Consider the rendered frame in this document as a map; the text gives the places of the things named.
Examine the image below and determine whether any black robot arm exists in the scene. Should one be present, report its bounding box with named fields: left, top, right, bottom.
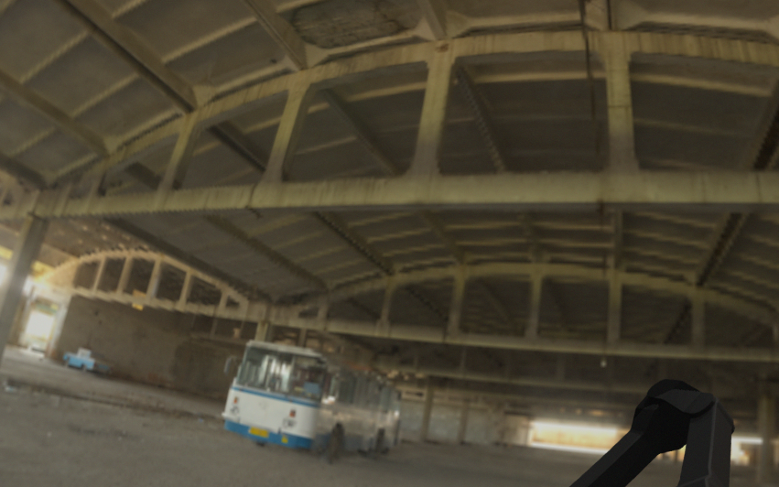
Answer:
left=569, top=379, right=735, bottom=487

